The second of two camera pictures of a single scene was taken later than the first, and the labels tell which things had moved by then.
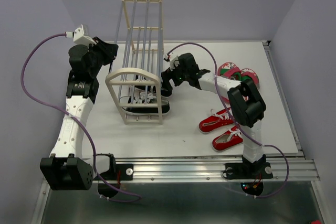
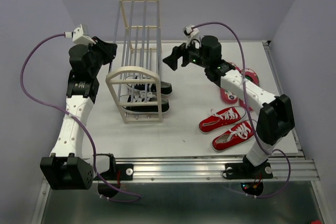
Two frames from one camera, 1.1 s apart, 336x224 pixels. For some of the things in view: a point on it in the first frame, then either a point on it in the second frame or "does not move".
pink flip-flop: x=247 y=74 does not move
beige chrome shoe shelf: x=136 y=86 does not move
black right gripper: x=167 y=74 → x=177 y=52
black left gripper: x=109 y=50 does not move
